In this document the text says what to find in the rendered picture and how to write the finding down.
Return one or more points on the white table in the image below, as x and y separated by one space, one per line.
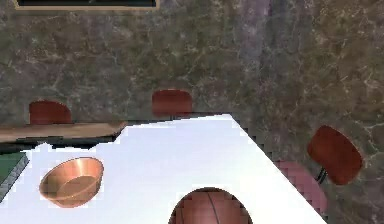
173 156

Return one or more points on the brown basketball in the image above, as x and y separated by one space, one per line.
210 208

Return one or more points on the wood framed dark picture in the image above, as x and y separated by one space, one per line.
86 3

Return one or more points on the brown wooden table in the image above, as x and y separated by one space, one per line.
56 130

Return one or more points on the copper mixing bowl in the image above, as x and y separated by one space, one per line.
73 183

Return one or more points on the red brown chair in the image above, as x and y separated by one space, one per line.
49 113
335 155
172 102

